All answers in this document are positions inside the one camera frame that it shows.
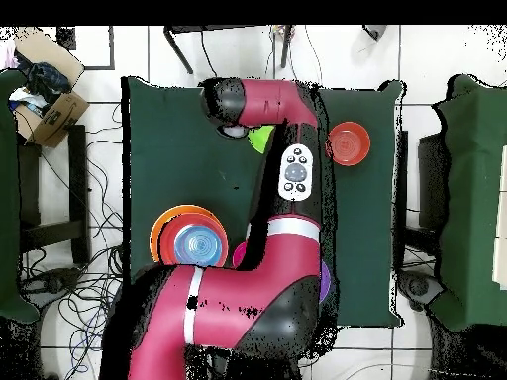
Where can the pink bowl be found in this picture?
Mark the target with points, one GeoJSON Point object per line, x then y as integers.
{"type": "Point", "coordinates": [239, 255]}

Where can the blue bowl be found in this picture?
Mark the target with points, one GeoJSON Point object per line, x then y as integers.
{"type": "Point", "coordinates": [198, 245]}

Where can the green bowl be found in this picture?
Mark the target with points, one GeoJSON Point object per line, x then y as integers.
{"type": "Point", "coordinates": [261, 138]}

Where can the wide red bowl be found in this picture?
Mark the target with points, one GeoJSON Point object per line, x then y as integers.
{"type": "Point", "coordinates": [168, 241]}

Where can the large orange bowl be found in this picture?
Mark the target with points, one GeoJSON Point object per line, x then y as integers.
{"type": "Point", "coordinates": [155, 233]}

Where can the purple bowl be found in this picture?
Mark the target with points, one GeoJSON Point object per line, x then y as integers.
{"type": "Point", "coordinates": [324, 283]}

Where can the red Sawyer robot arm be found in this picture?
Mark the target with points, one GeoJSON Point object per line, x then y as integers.
{"type": "Point", "coordinates": [237, 297]}

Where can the dark green table cloth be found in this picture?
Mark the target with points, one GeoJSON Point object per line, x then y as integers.
{"type": "Point", "coordinates": [178, 158]}

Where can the small orange bowl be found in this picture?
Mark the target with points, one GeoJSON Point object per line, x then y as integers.
{"type": "Point", "coordinates": [350, 143]}

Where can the black bench stand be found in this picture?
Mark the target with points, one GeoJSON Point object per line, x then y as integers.
{"type": "Point", "coordinates": [77, 190]}

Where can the black chair base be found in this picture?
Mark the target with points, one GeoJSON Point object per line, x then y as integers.
{"type": "Point", "coordinates": [420, 287]}
{"type": "Point", "coordinates": [51, 283]}

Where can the green covered table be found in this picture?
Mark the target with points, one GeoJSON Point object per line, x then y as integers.
{"type": "Point", "coordinates": [10, 198]}
{"type": "Point", "coordinates": [467, 198]}

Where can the person's foot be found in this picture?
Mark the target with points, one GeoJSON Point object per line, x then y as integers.
{"type": "Point", "coordinates": [374, 31]}

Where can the cardboard box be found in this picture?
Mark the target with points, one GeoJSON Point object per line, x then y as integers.
{"type": "Point", "coordinates": [59, 114]}

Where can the black metal table frame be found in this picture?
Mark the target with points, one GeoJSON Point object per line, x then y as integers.
{"type": "Point", "coordinates": [178, 49]}

